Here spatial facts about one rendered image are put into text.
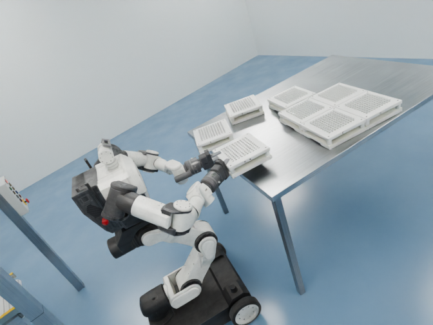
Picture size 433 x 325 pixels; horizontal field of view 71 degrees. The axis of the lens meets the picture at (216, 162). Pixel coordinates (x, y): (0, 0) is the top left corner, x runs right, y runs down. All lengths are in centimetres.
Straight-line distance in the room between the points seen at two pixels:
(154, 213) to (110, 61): 428
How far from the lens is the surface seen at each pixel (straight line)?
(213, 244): 182
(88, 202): 149
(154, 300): 205
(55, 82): 516
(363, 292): 218
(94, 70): 526
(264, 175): 164
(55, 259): 278
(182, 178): 165
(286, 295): 220
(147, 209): 124
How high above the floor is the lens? 185
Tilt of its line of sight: 32 degrees down
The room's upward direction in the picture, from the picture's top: 21 degrees counter-clockwise
